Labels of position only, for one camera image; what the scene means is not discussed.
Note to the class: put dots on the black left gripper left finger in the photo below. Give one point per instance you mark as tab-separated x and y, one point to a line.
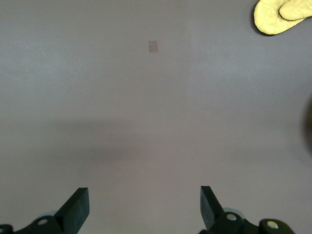
73	212

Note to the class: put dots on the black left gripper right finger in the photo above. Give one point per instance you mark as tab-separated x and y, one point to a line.
210	212

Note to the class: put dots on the small brown tape patch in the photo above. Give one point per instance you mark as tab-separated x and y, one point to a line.
153	46

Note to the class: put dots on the yellow quilted oven mitt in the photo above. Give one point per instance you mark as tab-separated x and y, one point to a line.
265	22

